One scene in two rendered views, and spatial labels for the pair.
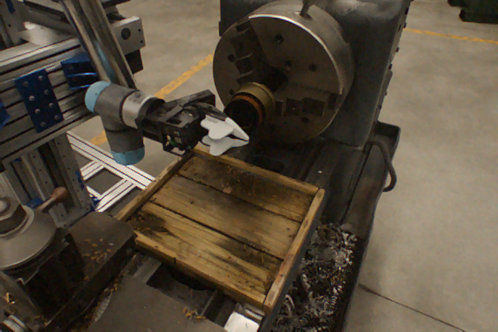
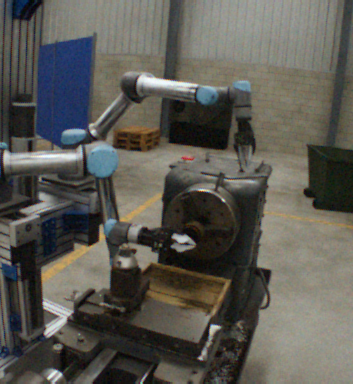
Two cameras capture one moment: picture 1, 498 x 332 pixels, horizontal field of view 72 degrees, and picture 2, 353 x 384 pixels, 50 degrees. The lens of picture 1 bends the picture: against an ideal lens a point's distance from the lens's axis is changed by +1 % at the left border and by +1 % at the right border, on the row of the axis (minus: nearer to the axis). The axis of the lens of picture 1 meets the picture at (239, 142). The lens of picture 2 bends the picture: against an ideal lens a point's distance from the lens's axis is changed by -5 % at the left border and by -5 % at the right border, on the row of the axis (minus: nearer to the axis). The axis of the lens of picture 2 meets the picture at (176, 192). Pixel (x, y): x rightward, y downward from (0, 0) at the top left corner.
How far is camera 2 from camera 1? 0.92 m
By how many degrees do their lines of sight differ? 24
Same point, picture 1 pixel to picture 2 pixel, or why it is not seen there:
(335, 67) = (232, 214)
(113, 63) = (114, 211)
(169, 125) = (157, 237)
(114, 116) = (122, 236)
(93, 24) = (110, 190)
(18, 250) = (131, 262)
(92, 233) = not seen: hidden behind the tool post
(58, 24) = (58, 192)
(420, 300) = not seen: outside the picture
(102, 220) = not seen: hidden behind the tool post
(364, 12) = (243, 191)
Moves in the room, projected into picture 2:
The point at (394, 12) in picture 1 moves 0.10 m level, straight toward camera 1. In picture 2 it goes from (257, 191) to (255, 197)
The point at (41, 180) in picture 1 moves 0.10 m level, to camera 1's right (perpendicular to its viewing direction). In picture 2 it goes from (26, 297) to (46, 298)
